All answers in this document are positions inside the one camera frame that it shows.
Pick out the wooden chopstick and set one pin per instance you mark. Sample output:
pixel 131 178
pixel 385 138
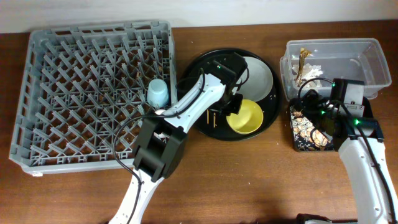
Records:
pixel 214 120
pixel 208 117

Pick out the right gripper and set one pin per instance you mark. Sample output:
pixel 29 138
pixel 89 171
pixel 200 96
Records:
pixel 310 108

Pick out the white paper napkin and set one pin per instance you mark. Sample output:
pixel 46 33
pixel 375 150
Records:
pixel 309 72

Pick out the black rectangular tray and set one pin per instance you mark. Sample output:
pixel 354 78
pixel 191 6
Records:
pixel 322 124

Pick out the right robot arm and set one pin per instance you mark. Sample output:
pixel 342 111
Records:
pixel 365 162

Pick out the pink plastic cup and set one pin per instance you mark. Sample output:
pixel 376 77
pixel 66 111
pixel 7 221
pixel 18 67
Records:
pixel 159 112

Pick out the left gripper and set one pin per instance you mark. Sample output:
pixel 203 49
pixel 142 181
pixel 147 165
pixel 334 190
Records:
pixel 235 106

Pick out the round black serving tray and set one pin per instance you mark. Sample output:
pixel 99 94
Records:
pixel 270 105

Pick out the food scraps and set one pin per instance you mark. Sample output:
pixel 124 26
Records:
pixel 306 137

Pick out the gold foil wrapper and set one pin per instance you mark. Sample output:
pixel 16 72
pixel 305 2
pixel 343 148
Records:
pixel 304 53

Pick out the clear plastic bin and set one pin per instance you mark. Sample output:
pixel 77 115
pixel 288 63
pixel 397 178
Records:
pixel 353 59

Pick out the grey round plate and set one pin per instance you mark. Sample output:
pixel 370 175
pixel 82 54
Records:
pixel 260 81

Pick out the yellow bowl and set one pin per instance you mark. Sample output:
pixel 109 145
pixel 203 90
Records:
pixel 249 118

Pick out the grey plastic dishwasher rack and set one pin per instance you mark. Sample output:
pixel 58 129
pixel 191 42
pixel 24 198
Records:
pixel 81 86

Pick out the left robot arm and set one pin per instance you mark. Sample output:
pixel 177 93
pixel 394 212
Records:
pixel 159 146

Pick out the light blue plastic cup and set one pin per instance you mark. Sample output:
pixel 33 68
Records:
pixel 157 93

